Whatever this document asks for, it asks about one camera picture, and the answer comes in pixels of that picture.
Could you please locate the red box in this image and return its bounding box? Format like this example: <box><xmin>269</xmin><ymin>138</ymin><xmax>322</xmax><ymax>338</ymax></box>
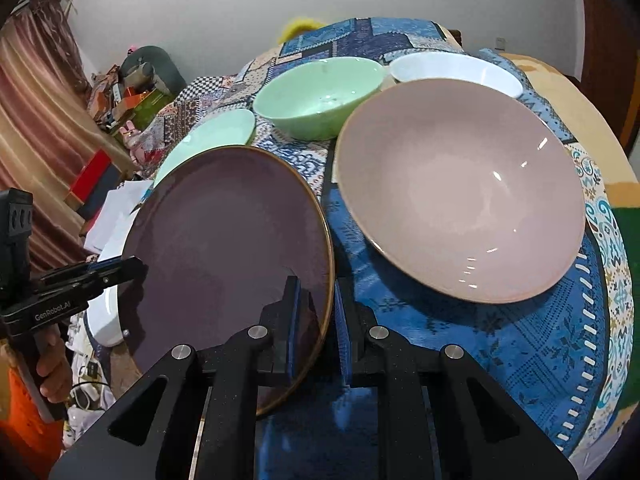
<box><xmin>69</xmin><ymin>151</ymin><xmax>112</xmax><ymax>206</ymax></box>

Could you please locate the pink bunny toy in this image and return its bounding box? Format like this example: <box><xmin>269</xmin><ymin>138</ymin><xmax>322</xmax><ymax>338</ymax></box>
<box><xmin>120</xmin><ymin>121</ymin><xmax>143</xmax><ymax>148</ymax></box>

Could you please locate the brown wooden door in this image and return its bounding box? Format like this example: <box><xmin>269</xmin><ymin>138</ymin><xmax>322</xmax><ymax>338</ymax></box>
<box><xmin>575</xmin><ymin>0</ymin><xmax>640</xmax><ymax>151</ymax></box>

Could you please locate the green box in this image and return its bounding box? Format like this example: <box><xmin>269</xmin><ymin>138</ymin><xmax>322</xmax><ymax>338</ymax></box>
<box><xmin>117</xmin><ymin>95</ymin><xmax>176</xmax><ymax>131</ymax></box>

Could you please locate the pile of boxes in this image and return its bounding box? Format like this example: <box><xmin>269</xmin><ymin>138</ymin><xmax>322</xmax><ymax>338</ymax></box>
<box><xmin>87</xmin><ymin>72</ymin><xmax>176</xmax><ymax>131</ymax></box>

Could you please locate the brown striped curtain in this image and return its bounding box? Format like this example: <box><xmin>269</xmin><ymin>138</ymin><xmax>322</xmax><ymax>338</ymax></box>
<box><xmin>0</xmin><ymin>0</ymin><xmax>136</xmax><ymax>271</ymax></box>

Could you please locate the green plate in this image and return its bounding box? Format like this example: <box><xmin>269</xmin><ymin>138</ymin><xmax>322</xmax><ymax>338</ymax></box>
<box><xmin>152</xmin><ymin>108</ymin><xmax>257</xmax><ymax>188</ymax></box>

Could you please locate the person's left forearm orange sleeve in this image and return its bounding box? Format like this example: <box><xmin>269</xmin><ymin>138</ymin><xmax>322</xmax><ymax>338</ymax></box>
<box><xmin>0</xmin><ymin>345</ymin><xmax>66</xmax><ymax>471</ymax></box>

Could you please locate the white round object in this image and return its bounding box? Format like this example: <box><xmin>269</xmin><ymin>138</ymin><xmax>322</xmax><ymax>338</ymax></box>
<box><xmin>82</xmin><ymin>285</ymin><xmax>132</xmax><ymax>348</ymax></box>

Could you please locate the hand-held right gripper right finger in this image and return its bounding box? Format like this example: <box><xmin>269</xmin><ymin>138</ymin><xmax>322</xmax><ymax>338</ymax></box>
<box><xmin>336</xmin><ymin>280</ymin><xmax>576</xmax><ymax>480</ymax></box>

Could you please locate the patchwork printed blanket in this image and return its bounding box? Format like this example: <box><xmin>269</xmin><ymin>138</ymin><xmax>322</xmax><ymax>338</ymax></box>
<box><xmin>135</xmin><ymin>17</ymin><xmax>636</xmax><ymax>480</ymax></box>

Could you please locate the green bowl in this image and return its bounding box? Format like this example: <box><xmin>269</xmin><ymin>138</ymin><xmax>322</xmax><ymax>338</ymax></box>
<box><xmin>252</xmin><ymin>57</ymin><xmax>387</xmax><ymax>141</ymax></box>

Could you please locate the dark blue box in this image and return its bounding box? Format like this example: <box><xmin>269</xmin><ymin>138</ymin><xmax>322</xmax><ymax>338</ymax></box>
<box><xmin>80</xmin><ymin>165</ymin><xmax>123</xmax><ymax>221</ymax></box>

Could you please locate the purple plate with brown rim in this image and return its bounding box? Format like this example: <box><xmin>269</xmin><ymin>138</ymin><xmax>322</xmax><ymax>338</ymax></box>
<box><xmin>116</xmin><ymin>145</ymin><xmax>335</xmax><ymax>418</ymax></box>

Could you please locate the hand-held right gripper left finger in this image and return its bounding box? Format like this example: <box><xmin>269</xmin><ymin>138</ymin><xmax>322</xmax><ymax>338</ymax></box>
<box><xmin>47</xmin><ymin>275</ymin><xmax>326</xmax><ymax>480</ymax></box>

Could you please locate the person's left hand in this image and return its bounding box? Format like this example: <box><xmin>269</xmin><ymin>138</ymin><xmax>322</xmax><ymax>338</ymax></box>
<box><xmin>35</xmin><ymin>322</ymin><xmax>73</xmax><ymax>398</ymax></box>

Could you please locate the pink bowl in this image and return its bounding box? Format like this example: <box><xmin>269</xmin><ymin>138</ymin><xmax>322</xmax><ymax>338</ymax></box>
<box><xmin>334</xmin><ymin>78</ymin><xmax>586</xmax><ymax>305</ymax></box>

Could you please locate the light grey folded cloth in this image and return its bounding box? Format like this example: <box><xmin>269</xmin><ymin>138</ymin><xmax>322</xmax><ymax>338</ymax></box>
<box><xmin>82</xmin><ymin>180</ymin><xmax>153</xmax><ymax>256</ymax></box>

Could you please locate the white bowl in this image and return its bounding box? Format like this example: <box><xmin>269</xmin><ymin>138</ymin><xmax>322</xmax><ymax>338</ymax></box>
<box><xmin>389</xmin><ymin>53</ymin><xmax>523</xmax><ymax>98</ymax></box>

